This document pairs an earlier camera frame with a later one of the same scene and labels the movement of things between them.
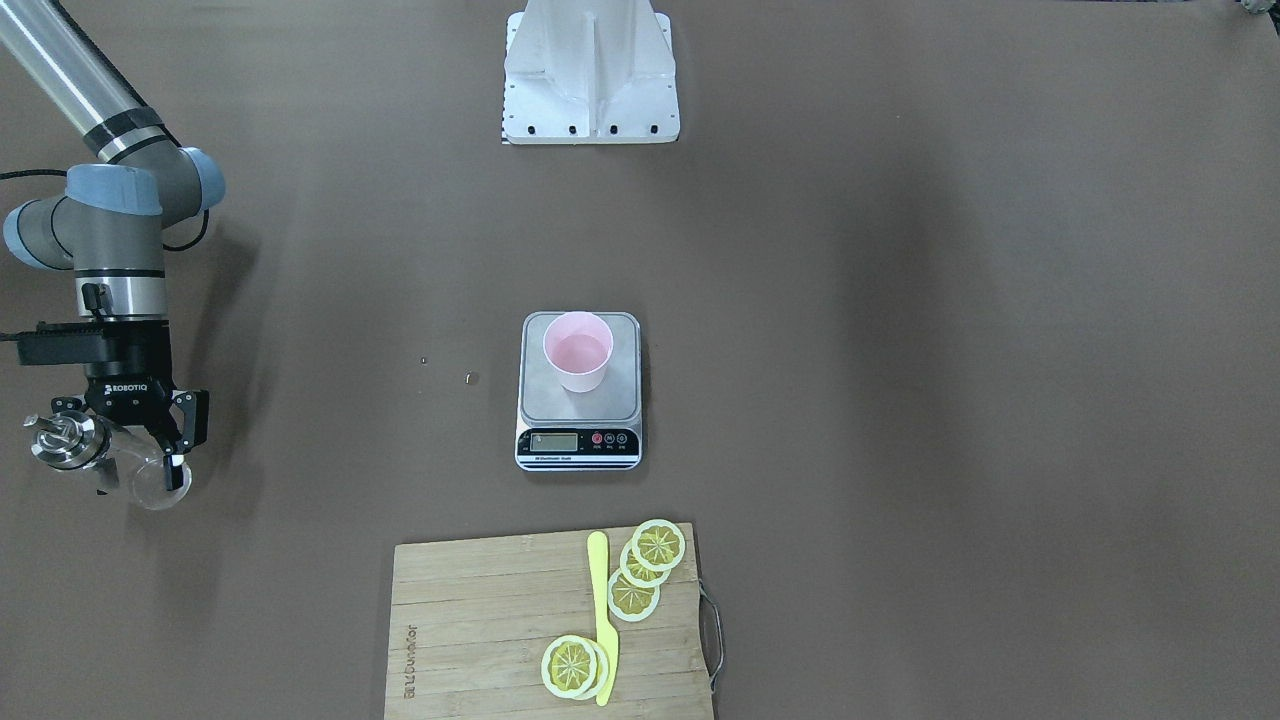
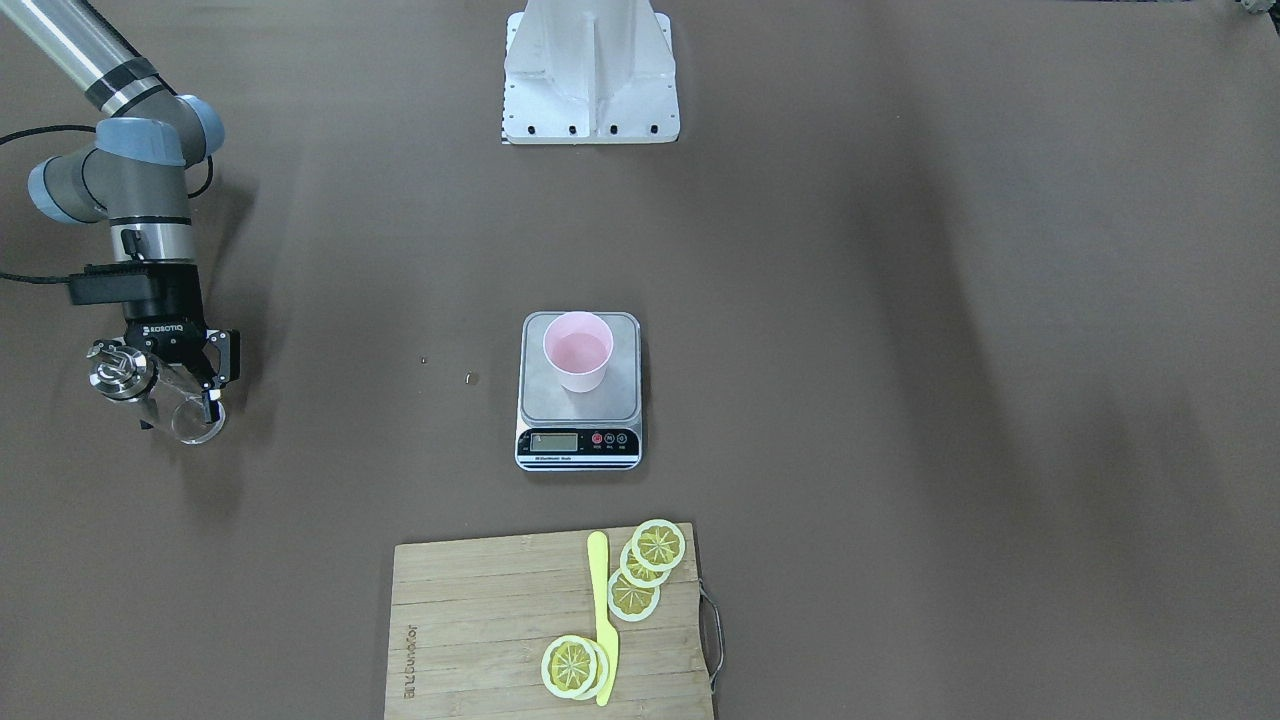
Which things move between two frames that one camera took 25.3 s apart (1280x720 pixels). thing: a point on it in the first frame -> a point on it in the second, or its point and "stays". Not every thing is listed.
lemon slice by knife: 574,667 stays
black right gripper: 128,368 -> 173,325
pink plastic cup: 579,345 stays
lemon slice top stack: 629,601 stays
